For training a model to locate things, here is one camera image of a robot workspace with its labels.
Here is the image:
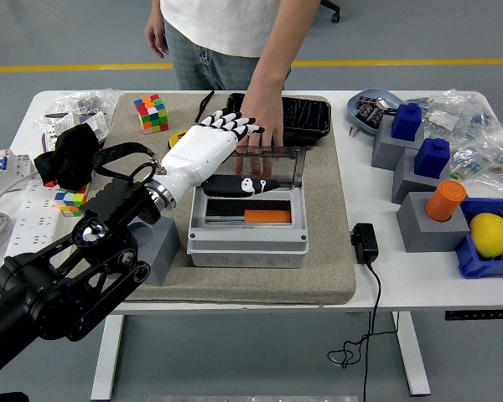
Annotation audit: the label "person's right hand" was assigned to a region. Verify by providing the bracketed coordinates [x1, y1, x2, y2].
[145, 16, 171, 59]

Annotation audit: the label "person's left hand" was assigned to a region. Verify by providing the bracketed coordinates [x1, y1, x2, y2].
[234, 90, 286, 178]

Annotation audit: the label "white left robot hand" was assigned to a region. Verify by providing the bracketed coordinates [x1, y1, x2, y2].
[159, 109, 283, 203]

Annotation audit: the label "transparent hinged box lid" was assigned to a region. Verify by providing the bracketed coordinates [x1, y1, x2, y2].
[230, 146, 308, 192]

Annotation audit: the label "orange cylinder battery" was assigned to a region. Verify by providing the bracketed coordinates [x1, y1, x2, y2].
[424, 179, 468, 222]
[243, 209, 293, 225]

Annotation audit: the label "grey block with round hole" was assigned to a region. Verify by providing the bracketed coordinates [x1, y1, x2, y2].
[127, 216, 181, 288]

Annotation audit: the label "blue square battery block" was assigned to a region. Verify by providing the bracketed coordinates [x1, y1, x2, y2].
[413, 138, 451, 178]
[391, 102, 423, 142]

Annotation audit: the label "black plastic tray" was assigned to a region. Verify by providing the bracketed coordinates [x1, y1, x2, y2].
[226, 92, 333, 147]

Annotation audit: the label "large colourful puzzle cube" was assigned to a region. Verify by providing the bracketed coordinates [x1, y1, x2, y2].
[133, 93, 170, 136]

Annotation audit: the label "person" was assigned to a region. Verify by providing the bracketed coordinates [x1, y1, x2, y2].
[158, 0, 319, 91]

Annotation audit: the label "grey-brown mat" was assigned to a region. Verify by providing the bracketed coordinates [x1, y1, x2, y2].
[62, 92, 357, 306]

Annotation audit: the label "blue-grey dish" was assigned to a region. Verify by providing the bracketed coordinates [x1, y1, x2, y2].
[346, 87, 406, 136]

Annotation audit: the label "clear bag of screws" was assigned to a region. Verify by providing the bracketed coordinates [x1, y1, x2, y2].
[35, 87, 121, 126]

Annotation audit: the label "dark printed packets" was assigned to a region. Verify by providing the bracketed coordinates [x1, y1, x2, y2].
[355, 95, 398, 126]

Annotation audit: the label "black office chair base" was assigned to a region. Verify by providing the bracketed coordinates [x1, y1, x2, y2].
[318, 0, 341, 24]

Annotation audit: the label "black cloth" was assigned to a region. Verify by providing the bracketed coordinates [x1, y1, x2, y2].
[33, 123, 106, 190]

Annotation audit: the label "grey holder block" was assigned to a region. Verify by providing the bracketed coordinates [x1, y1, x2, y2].
[392, 146, 452, 205]
[396, 191, 470, 254]
[371, 113, 425, 171]

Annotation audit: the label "small colourful puzzle cube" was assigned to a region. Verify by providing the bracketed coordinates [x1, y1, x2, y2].
[53, 183, 91, 218]

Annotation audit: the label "black power adapter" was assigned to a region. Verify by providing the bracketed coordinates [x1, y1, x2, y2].
[350, 222, 380, 265]

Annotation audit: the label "white power strip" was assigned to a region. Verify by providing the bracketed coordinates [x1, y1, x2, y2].
[2, 178, 80, 260]

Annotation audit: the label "clear bags of parts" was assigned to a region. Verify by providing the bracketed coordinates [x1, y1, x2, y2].
[450, 140, 503, 183]
[406, 88, 503, 142]

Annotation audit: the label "white circuit breaker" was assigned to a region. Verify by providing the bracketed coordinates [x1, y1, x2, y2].
[0, 148, 38, 197]

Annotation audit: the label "white table leg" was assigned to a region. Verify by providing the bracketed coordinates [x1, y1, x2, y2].
[91, 314, 125, 401]
[392, 312, 432, 397]

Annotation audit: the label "blue plastic bin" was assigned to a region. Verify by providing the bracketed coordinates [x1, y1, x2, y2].
[453, 197, 503, 280]

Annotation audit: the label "yellow lemon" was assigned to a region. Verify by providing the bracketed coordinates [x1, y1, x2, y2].
[469, 212, 503, 258]

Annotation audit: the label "black table control panel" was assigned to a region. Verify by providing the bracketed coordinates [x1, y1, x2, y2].
[444, 309, 503, 322]

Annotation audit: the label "grey electrical enclosure box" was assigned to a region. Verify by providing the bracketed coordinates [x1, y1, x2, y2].
[186, 183, 310, 269]

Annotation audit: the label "white switch packaging boxes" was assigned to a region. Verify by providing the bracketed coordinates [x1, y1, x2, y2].
[41, 109, 110, 152]

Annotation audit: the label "black adapter cord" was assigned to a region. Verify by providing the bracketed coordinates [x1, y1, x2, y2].
[327, 261, 400, 402]

